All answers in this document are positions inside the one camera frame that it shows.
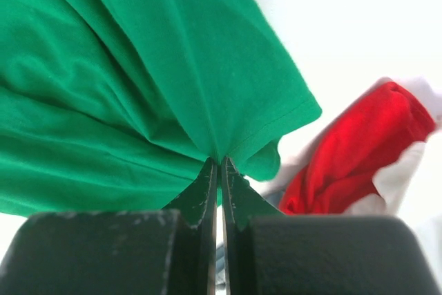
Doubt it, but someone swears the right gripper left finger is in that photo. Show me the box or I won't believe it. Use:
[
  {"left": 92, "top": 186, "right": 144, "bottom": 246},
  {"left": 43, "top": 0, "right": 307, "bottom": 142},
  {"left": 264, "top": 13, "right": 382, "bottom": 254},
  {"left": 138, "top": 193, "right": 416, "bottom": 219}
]
[{"left": 163, "top": 158, "right": 218, "bottom": 294}]

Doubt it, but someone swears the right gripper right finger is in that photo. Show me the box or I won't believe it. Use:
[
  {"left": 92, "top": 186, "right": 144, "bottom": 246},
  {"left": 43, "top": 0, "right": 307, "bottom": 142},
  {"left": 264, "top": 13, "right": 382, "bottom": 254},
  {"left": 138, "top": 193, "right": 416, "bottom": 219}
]
[{"left": 220, "top": 157, "right": 283, "bottom": 294}]

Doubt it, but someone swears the green t shirt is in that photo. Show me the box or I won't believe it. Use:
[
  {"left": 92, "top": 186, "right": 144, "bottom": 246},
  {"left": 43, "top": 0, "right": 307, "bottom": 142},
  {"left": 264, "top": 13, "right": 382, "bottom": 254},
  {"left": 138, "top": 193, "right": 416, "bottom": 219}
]
[{"left": 1, "top": 0, "right": 322, "bottom": 217}]

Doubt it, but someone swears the folded red t shirt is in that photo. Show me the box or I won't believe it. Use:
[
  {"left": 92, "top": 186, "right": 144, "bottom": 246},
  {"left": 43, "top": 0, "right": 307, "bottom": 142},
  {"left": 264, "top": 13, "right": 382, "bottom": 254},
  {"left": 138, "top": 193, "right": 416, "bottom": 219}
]
[{"left": 278, "top": 79, "right": 441, "bottom": 215}]

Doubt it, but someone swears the folded white t shirt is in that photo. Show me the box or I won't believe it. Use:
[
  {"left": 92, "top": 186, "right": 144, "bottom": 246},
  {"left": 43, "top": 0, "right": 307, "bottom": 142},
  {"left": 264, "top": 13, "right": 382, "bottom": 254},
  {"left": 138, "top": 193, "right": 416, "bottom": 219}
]
[{"left": 345, "top": 77, "right": 441, "bottom": 215}]

